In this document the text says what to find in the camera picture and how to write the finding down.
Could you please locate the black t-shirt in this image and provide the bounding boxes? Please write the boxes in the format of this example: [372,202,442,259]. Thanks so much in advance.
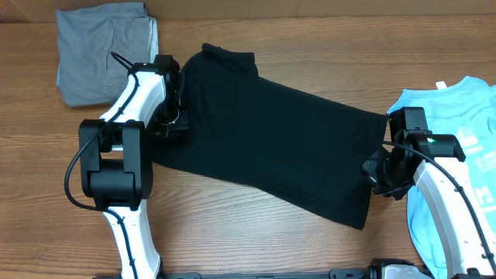
[151,44,387,229]

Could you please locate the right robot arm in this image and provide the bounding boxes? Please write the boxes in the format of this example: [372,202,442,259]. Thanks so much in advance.
[362,107,495,278]

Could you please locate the light blue t-shirt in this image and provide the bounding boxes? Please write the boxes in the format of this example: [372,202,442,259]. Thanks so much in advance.
[387,76,495,278]

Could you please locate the folded grey shorts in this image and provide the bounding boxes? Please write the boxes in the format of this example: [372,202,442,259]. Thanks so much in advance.
[56,2,159,107]

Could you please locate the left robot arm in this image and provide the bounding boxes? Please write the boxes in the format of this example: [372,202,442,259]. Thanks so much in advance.
[70,53,189,278]

